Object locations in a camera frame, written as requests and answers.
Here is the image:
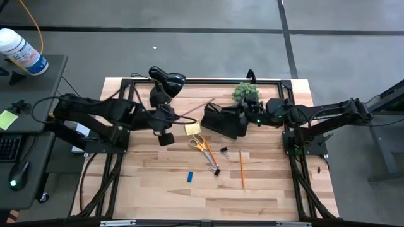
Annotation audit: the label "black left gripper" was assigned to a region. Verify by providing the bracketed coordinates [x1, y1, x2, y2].
[140, 103, 187, 147]

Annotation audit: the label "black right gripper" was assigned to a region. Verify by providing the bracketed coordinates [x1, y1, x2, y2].
[227, 96, 269, 138]

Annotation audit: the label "yellow sticky note pad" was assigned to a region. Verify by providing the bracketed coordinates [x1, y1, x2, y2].
[184, 121, 202, 136]

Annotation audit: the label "black mesh desk organizer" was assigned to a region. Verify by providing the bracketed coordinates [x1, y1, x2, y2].
[200, 101, 246, 140]

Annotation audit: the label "orange pencil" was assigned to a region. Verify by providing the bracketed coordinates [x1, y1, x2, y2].
[201, 135, 219, 167]
[239, 149, 246, 189]

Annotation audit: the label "yellow handled scissors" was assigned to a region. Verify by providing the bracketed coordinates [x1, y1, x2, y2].
[188, 133, 220, 168]

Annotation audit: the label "green artificial plant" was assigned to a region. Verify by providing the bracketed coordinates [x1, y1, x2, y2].
[232, 81, 260, 103]

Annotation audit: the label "black desk lamp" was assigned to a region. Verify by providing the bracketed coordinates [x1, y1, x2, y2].
[148, 66, 187, 108]

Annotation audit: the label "white box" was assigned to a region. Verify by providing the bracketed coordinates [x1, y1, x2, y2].
[71, 121, 92, 154]

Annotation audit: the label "black crossbar with silver brackets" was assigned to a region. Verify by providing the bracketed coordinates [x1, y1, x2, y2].
[6, 217, 404, 227]

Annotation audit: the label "black desk base leg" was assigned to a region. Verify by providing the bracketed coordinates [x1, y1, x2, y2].
[44, 121, 88, 151]

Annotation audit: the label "black side desk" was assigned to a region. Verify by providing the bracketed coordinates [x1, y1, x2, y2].
[0, 54, 69, 135]

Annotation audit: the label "dark grey metal cart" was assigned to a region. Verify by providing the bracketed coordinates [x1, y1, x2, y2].
[347, 78, 404, 183]

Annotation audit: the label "small black plastic part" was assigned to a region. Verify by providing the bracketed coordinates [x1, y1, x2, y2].
[6, 99, 34, 115]

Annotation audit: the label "black keyboard shelf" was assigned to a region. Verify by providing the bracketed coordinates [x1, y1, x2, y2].
[0, 131, 56, 211]

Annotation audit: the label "black computer mouse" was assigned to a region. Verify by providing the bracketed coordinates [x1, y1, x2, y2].
[8, 161, 30, 192]

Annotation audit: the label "green sticky note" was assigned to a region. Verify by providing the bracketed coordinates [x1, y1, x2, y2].
[0, 109, 20, 131]

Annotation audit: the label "black keyboard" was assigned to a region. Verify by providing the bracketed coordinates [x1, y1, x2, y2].
[0, 134, 23, 163]

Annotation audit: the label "white wipes canister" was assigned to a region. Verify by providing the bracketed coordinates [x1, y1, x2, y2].
[0, 27, 49, 76]

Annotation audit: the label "small black mount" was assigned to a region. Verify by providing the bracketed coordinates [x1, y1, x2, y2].
[246, 68, 258, 84]

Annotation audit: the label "black aluminium table frame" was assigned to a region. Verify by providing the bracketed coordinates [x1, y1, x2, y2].
[69, 78, 340, 221]

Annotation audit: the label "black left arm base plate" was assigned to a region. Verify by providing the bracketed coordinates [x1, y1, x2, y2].
[83, 129, 131, 154]

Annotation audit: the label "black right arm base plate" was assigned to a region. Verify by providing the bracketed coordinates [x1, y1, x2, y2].
[282, 130, 335, 156]

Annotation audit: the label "thick black cable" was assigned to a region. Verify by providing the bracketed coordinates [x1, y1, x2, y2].
[78, 153, 99, 212]

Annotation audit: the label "yellow cable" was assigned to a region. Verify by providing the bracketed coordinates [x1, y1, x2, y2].
[6, 0, 44, 75]

